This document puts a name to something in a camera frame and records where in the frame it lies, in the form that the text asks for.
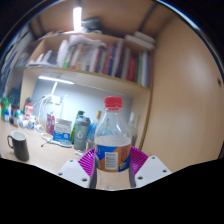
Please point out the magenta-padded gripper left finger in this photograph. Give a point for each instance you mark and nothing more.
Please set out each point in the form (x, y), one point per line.
(86, 161)

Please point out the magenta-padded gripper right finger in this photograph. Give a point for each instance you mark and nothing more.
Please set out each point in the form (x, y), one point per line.
(138, 160)

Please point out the clear red-capped water bottle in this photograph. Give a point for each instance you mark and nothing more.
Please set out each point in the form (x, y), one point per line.
(112, 150)

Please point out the grey shaker bottle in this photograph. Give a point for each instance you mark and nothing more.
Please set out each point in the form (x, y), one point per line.
(81, 133)

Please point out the tall clear glass bottle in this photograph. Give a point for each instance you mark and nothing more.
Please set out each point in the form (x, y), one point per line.
(133, 131)

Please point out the blue bottle with yellow cap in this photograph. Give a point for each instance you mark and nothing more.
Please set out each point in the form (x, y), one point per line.
(91, 131)

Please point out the blue and white tissue box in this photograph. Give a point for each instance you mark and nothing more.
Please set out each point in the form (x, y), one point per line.
(62, 130)

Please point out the green plastic bottle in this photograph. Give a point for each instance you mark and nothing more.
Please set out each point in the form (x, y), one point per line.
(75, 123)

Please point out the magenta snack pouch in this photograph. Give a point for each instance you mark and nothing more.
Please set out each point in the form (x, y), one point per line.
(50, 124)

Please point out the black mug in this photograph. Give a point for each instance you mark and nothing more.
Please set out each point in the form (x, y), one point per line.
(20, 146)

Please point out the white power strip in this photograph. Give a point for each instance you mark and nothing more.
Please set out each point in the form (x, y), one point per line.
(55, 100)

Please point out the red and white canister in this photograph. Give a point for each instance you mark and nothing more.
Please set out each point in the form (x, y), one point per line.
(28, 111)

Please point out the white under-shelf lamp bar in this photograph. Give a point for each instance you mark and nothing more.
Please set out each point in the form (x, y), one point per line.
(55, 79)

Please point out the wooden shelf unit with books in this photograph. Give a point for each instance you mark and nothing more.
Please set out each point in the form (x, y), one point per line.
(100, 63)

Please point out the white ceiling light bar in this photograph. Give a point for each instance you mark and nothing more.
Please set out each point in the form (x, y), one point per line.
(77, 18)

